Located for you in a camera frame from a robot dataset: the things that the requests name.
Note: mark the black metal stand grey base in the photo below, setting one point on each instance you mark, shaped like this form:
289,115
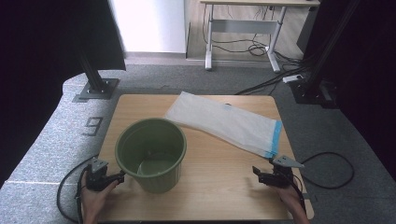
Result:
93,77

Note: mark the white plastic bag blue band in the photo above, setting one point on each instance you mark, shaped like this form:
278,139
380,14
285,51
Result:
224,121

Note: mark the white partition panel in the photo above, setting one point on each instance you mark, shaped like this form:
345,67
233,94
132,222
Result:
149,25

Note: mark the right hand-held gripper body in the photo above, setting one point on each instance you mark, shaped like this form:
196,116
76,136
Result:
283,177

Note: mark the grey tape strip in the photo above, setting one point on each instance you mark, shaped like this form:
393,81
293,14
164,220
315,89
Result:
307,196

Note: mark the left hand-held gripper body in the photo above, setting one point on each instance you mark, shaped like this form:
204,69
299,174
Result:
96,179

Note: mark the green plastic bin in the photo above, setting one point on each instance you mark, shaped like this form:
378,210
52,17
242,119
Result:
149,140

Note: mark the person's right hand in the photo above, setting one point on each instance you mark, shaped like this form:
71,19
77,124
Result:
292,202

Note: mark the white-legged wooden desk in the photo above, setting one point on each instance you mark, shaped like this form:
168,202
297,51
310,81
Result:
243,26

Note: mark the person's left hand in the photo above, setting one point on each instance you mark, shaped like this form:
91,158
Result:
93,202

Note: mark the black curtain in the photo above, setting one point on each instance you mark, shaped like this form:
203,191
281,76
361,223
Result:
46,46
373,77

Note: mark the white power strip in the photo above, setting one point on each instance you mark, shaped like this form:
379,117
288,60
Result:
292,78

